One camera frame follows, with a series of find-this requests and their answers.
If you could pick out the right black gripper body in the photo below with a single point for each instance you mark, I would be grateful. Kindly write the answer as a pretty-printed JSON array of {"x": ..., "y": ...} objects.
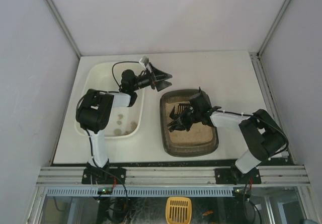
[{"x": 186, "y": 118}]

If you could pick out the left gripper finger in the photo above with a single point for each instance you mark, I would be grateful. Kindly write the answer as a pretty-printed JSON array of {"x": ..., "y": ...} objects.
[
  {"x": 157, "y": 74},
  {"x": 162, "y": 85}
]

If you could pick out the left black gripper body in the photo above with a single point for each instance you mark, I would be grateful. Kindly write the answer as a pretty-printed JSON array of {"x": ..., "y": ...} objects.
[{"x": 153, "y": 78}]

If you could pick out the black litter scoop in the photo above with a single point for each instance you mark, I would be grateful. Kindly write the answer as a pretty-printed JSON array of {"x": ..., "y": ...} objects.
[{"x": 177, "y": 110}]

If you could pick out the dark brown litter box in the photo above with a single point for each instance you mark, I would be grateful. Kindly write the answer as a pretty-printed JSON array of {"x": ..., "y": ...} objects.
[{"x": 200, "y": 140}]

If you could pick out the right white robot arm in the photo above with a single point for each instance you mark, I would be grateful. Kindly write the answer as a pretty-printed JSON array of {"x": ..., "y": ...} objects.
[{"x": 263, "y": 136}]

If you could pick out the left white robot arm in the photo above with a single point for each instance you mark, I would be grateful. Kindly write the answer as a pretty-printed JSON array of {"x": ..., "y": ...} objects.
[{"x": 94, "y": 109}]

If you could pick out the yellow litter scoop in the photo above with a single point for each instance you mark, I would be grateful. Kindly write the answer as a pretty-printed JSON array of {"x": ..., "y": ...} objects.
[{"x": 178, "y": 210}]

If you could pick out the white plastic tray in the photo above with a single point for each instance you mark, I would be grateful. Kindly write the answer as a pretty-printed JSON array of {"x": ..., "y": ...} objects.
[{"x": 105, "y": 79}]

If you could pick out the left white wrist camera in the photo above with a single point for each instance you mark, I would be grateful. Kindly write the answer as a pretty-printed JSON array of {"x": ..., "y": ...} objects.
[{"x": 144, "y": 61}]

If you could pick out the grey slotted cable duct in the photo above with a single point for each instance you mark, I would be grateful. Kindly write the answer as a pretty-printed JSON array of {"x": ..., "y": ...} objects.
[{"x": 141, "y": 192}]

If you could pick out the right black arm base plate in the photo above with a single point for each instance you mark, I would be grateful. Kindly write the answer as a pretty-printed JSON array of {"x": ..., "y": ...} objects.
[{"x": 234, "y": 176}]

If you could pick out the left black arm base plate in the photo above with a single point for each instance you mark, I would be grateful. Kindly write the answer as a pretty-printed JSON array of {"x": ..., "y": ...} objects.
[{"x": 93, "y": 175}]

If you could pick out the aluminium front rail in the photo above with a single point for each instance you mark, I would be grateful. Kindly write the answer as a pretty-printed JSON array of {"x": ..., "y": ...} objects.
[{"x": 180, "y": 176}]

